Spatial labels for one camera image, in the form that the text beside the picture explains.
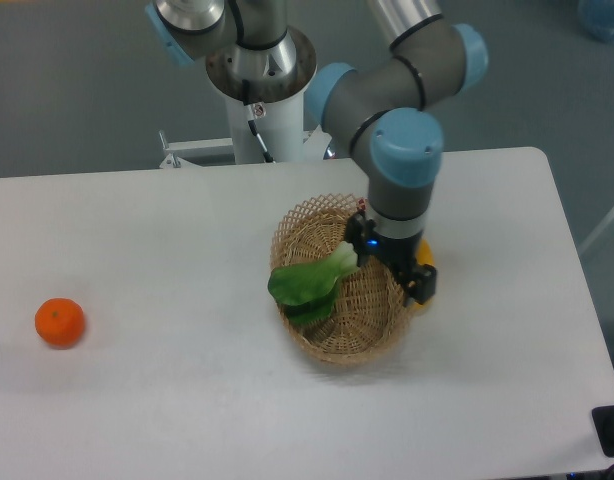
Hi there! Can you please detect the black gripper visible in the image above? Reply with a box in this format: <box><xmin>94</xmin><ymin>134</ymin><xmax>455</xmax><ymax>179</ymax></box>
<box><xmin>345</xmin><ymin>210</ymin><xmax>437</xmax><ymax>306</ymax></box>

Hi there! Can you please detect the green leafy bok choy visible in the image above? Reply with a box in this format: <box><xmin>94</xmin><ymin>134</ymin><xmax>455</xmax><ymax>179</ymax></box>
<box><xmin>267</xmin><ymin>242</ymin><xmax>359</xmax><ymax>327</ymax></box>

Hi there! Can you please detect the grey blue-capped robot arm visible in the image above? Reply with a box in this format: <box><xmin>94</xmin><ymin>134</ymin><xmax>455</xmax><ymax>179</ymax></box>
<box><xmin>145</xmin><ymin>1</ymin><xmax>488</xmax><ymax>303</ymax></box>

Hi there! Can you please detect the woven wicker basket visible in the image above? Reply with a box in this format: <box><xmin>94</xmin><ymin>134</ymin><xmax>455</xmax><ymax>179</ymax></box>
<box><xmin>270</xmin><ymin>194</ymin><xmax>431</xmax><ymax>366</ymax></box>

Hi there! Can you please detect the yellow toy fruit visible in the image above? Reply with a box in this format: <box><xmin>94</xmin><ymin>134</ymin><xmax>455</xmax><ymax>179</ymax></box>
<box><xmin>408</xmin><ymin>239</ymin><xmax>436</xmax><ymax>311</ymax></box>

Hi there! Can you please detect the black device at table edge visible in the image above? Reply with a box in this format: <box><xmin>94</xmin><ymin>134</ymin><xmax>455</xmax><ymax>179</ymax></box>
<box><xmin>591</xmin><ymin>405</ymin><xmax>614</xmax><ymax>457</ymax></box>

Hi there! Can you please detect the blue bag in corner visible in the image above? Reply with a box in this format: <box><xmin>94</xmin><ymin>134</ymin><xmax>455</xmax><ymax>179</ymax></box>
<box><xmin>577</xmin><ymin>0</ymin><xmax>614</xmax><ymax>45</ymax></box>

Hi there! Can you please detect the orange mandarin fruit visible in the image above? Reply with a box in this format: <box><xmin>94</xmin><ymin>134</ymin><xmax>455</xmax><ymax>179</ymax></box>
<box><xmin>34</xmin><ymin>298</ymin><xmax>86</xmax><ymax>348</ymax></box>

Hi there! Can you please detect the black cable on pedestal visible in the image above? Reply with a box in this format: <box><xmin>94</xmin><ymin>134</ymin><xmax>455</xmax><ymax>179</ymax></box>
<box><xmin>240</xmin><ymin>78</ymin><xmax>277</xmax><ymax>164</ymax></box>

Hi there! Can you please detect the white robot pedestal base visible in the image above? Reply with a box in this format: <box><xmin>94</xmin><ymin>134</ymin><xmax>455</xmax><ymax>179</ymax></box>
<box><xmin>159</xmin><ymin>92</ymin><xmax>337</xmax><ymax>169</ymax></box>

